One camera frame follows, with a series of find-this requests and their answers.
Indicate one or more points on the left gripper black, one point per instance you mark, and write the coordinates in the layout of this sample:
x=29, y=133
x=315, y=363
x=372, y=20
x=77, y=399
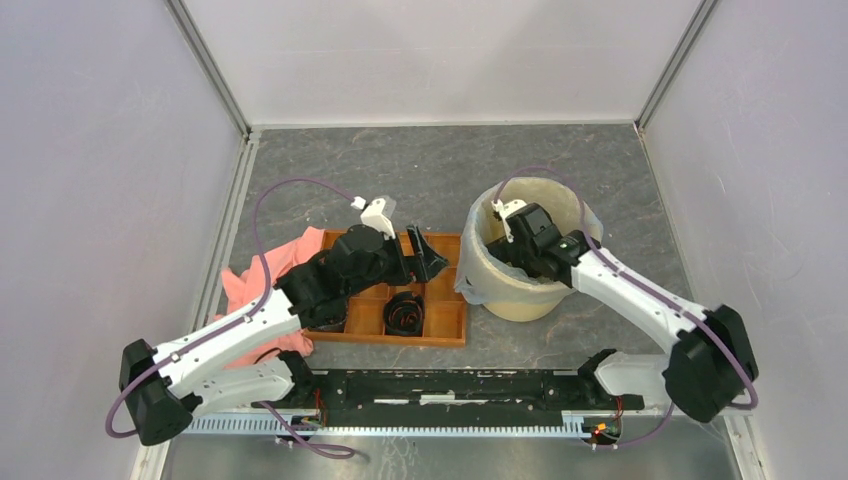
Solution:
x=425, y=263

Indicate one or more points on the light blue plastic trash bag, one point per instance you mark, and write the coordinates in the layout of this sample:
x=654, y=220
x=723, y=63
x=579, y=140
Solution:
x=505, y=291

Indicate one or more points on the yellow round trash bin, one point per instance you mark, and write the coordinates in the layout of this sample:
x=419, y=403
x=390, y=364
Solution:
x=518, y=245

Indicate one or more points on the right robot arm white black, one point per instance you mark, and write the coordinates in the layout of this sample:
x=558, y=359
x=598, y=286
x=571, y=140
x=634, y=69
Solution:
x=707, y=364

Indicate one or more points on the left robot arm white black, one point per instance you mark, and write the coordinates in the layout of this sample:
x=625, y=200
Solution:
x=164, y=387

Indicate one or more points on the black orange rolled belt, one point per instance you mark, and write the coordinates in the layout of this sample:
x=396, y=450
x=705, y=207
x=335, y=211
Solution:
x=404, y=314

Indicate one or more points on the orange compartment tray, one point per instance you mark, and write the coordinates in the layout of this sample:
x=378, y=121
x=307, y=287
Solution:
x=444, y=316

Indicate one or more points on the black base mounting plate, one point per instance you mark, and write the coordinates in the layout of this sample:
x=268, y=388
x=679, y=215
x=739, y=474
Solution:
x=452, y=398

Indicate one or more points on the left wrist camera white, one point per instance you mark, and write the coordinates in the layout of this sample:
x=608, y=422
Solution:
x=376, y=214

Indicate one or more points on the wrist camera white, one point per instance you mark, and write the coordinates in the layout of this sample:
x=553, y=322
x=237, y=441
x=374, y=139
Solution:
x=376, y=214
x=503, y=211

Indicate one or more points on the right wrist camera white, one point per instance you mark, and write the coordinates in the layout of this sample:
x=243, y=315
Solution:
x=503, y=211

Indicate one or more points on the aluminium frame rail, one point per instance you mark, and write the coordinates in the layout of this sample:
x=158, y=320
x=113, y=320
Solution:
x=262, y=418

